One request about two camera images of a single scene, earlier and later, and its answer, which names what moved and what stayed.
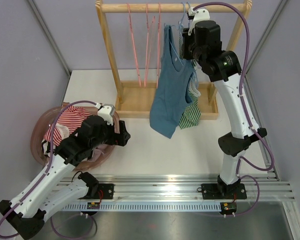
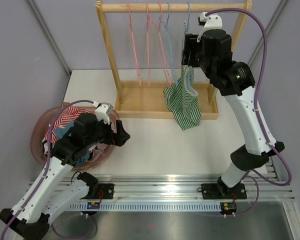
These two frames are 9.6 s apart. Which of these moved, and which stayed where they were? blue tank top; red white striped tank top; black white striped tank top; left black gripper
Moved: blue tank top
Stayed: red white striped tank top; left black gripper; black white striped tank top
